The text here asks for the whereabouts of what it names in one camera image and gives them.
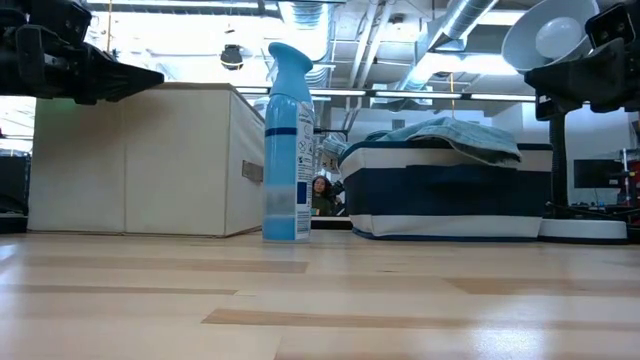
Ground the navy fabric storage bin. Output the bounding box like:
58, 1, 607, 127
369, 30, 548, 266
338, 139, 554, 243

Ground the black ceiling dome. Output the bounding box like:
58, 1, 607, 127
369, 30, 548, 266
219, 43, 245, 72

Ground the white desk lamp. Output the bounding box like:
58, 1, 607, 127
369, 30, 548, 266
501, 0, 629, 246

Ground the light blue towel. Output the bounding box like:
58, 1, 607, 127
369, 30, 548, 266
321, 116, 524, 169

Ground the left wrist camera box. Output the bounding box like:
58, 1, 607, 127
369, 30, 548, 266
48, 0, 94, 45

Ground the silver ventilation duct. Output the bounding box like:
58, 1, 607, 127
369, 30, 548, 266
398, 0, 501, 92

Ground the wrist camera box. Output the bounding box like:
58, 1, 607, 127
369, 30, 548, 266
584, 1, 640, 50
48, 0, 94, 45

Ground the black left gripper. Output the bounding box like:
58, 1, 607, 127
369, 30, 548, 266
0, 22, 166, 107

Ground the blue spray bottle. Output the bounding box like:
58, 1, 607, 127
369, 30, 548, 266
261, 41, 317, 244

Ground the person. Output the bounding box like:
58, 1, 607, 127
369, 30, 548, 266
310, 174, 347, 218

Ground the black monitor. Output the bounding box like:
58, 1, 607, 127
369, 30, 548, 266
572, 158, 627, 191

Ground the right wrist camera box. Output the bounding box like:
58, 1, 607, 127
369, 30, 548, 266
584, 1, 640, 50

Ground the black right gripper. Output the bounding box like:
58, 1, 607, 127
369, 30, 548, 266
524, 37, 640, 115

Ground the beige fabric storage bin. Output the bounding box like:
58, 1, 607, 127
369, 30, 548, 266
26, 81, 267, 238

